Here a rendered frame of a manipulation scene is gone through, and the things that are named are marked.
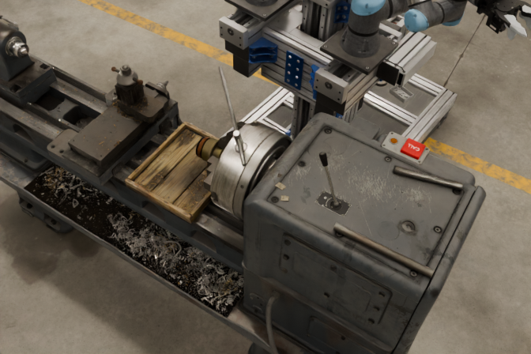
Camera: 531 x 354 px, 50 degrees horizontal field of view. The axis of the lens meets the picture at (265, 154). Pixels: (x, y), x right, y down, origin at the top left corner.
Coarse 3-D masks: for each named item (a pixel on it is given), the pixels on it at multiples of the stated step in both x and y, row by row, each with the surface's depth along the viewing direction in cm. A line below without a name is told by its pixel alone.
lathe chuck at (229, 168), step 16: (240, 128) 182; (256, 128) 182; (272, 128) 187; (256, 144) 177; (224, 160) 177; (240, 160) 175; (224, 176) 177; (240, 176) 175; (224, 192) 179; (224, 208) 185
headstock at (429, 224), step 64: (320, 128) 180; (256, 192) 164; (320, 192) 164; (384, 192) 164; (448, 192) 165; (256, 256) 180; (320, 256) 160; (384, 256) 151; (448, 256) 151; (384, 320) 166
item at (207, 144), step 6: (204, 138) 195; (210, 138) 194; (198, 144) 194; (204, 144) 193; (210, 144) 192; (216, 144) 192; (198, 150) 194; (204, 150) 192; (210, 150) 191; (216, 150) 192; (222, 150) 192; (198, 156) 196; (204, 156) 193; (210, 156) 192; (216, 156) 192
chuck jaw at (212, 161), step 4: (212, 156) 191; (208, 160) 190; (212, 160) 190; (216, 160) 190; (208, 164) 191; (212, 164) 189; (216, 164) 189; (208, 168) 188; (212, 168) 188; (208, 172) 188; (212, 172) 187; (208, 176) 186; (212, 176) 186; (204, 180) 185; (208, 180) 185; (204, 184) 186; (208, 184) 184; (208, 188) 186; (212, 192) 183; (212, 196) 185; (216, 196) 184
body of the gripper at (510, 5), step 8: (480, 0) 174; (496, 0) 169; (504, 0) 169; (512, 0) 169; (480, 8) 176; (488, 8) 174; (496, 8) 168; (504, 8) 167; (512, 8) 167; (488, 16) 172; (496, 16) 170; (488, 24) 174; (496, 24) 172; (504, 24) 172; (496, 32) 173
